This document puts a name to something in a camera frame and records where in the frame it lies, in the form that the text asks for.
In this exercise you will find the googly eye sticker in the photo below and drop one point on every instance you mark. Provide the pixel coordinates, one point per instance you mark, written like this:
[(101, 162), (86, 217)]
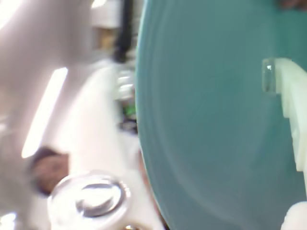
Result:
[(100, 201)]

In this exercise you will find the blue plastic plate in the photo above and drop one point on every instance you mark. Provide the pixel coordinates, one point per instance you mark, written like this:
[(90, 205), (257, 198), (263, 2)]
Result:
[(204, 119)]

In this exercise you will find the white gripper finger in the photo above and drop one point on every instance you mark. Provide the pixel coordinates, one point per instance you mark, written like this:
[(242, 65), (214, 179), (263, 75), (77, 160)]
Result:
[(100, 131), (293, 95)]

